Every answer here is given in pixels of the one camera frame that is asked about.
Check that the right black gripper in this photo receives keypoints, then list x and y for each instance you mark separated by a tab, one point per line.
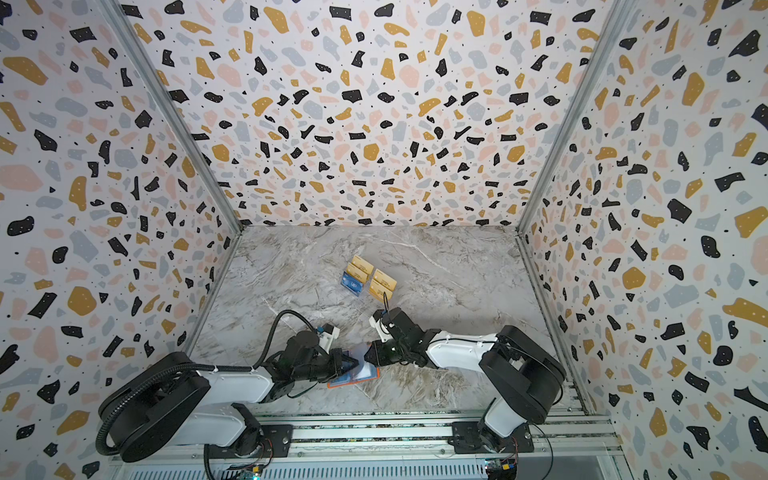
383	351

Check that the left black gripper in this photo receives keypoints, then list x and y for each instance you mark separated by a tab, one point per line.
339	363

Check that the orange card holder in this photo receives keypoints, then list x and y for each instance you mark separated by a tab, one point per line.
354	372

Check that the gold card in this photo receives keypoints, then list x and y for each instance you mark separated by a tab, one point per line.
380	292
384	280
363	265
357	273

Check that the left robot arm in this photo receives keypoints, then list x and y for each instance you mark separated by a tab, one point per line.
178	402

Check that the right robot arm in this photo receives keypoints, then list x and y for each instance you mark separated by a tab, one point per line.
527	379

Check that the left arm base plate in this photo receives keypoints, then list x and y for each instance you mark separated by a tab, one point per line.
273	441

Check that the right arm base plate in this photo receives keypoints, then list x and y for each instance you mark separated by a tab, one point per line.
474	437

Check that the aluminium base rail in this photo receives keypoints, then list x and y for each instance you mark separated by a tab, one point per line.
568	445

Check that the left aluminium corner post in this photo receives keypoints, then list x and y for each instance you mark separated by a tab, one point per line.
114	15

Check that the aluminium corner post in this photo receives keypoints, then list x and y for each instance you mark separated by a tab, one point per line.
114	15
616	19

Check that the right aluminium corner post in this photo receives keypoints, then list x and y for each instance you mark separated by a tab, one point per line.
616	19

